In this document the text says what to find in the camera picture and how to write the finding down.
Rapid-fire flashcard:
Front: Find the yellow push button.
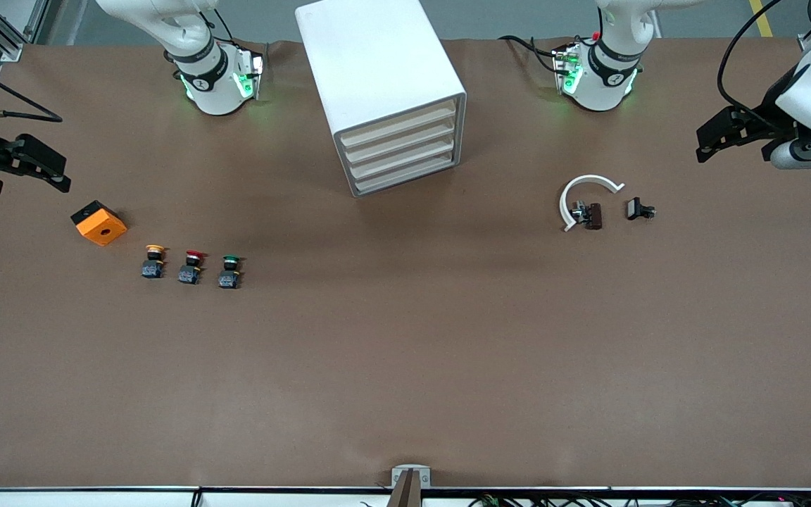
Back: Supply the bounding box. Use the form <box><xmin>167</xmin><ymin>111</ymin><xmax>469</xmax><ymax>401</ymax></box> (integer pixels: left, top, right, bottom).
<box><xmin>141</xmin><ymin>244</ymin><xmax>168</xmax><ymax>280</ymax></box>

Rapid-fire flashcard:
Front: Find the red push button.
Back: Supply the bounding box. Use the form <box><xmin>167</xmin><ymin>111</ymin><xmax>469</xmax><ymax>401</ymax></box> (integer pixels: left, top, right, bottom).
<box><xmin>178</xmin><ymin>249</ymin><xmax>207</xmax><ymax>285</ymax></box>

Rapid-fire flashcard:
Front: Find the green push button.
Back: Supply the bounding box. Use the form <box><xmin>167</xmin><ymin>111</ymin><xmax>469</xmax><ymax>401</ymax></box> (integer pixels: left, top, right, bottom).
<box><xmin>218</xmin><ymin>255</ymin><xmax>244</xmax><ymax>290</ymax></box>

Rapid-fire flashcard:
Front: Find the orange box with hole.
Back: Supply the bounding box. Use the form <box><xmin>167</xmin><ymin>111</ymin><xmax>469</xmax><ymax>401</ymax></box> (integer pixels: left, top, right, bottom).
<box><xmin>70</xmin><ymin>201</ymin><xmax>128</xmax><ymax>247</ymax></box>

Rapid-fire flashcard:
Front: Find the white curved plastic piece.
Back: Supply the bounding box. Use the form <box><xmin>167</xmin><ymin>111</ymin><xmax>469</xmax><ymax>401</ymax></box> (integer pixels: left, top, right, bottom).
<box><xmin>560</xmin><ymin>175</ymin><xmax>625</xmax><ymax>232</ymax></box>

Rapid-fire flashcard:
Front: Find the small brown black component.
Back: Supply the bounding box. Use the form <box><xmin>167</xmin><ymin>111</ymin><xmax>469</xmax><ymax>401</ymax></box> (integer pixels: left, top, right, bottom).
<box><xmin>571</xmin><ymin>201</ymin><xmax>603</xmax><ymax>231</ymax></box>

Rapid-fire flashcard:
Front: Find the brown table cover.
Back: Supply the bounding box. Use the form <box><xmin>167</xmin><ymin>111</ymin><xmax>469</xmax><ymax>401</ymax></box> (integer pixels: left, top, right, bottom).
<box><xmin>0</xmin><ymin>37</ymin><xmax>811</xmax><ymax>492</ymax></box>

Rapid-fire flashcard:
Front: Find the brown bar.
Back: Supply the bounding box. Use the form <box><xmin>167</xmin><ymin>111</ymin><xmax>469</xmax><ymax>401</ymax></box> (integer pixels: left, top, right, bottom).
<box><xmin>386</xmin><ymin>469</ymin><xmax>423</xmax><ymax>507</ymax></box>

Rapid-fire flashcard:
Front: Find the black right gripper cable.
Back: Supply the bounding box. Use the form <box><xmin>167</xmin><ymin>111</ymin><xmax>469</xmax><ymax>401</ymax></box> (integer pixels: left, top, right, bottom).
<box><xmin>0</xmin><ymin>51</ymin><xmax>63</xmax><ymax>123</ymax></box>

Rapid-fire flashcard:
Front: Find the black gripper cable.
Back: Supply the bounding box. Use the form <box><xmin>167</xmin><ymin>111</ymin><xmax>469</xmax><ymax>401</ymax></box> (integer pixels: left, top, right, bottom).
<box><xmin>718</xmin><ymin>0</ymin><xmax>800</xmax><ymax>131</ymax></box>
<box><xmin>0</xmin><ymin>51</ymin><xmax>63</xmax><ymax>123</ymax></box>

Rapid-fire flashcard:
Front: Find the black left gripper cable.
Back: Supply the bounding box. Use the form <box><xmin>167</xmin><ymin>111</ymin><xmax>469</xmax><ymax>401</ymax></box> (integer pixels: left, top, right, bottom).
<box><xmin>718</xmin><ymin>0</ymin><xmax>800</xmax><ymax>131</ymax></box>

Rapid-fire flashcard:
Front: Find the black base cable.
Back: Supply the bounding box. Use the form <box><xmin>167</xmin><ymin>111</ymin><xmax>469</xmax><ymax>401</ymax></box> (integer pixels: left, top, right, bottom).
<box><xmin>499</xmin><ymin>35</ymin><xmax>565</xmax><ymax>75</ymax></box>

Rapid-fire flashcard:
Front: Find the white table edge rail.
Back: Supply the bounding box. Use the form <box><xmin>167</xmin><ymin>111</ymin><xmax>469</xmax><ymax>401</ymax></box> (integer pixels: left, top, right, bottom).
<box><xmin>0</xmin><ymin>487</ymin><xmax>811</xmax><ymax>507</ymax></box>

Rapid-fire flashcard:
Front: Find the black cable bundle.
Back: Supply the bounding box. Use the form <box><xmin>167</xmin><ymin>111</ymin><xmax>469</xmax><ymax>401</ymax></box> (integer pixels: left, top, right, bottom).
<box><xmin>465</xmin><ymin>493</ymin><xmax>811</xmax><ymax>507</ymax></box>

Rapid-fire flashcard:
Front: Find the grey metal bracket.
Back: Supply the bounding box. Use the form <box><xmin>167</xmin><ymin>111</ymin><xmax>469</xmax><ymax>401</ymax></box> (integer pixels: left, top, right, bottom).
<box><xmin>391</xmin><ymin>464</ymin><xmax>432</xmax><ymax>490</ymax></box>

